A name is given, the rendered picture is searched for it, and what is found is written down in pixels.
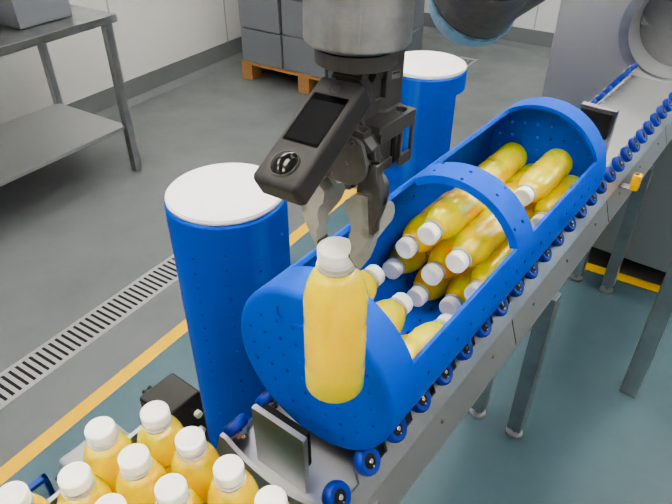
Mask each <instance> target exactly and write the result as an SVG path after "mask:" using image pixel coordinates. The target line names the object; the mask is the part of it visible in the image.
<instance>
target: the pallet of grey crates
mask: <svg viewBox="0 0 672 504"><path fill-rule="evenodd" d="M424 7H425V0H415V10H414V21H413V33H412V42H411V43H410V44H409V45H408V46H407V47H406V48H405V52H408V51H421V50H422V39H423V20H424ZM238 8H239V19H240V26H242V27H241V39H242V50H243V60H242V72H243V78H245V79H249V80H255V79H257V78H259V77H261V76H263V75H265V74H267V73H269V72H272V71H278V72H282V73H286V74H291V75H295V76H298V92H301V93H305V94H310V93H311V92H312V90H313V89H314V87H315V86H316V85H317V83H318V82H319V80H320V79H321V78H322V77H328V78H332V77H331V75H332V74H333V71H329V70H326V69H324V68H321V67H320V66H318V65H317V64H316V63H315V62H314V48H313V47H312V46H310V45H309V44H308V43H306V41H305V40H304V39H303V6H302V0H238Z"/></svg>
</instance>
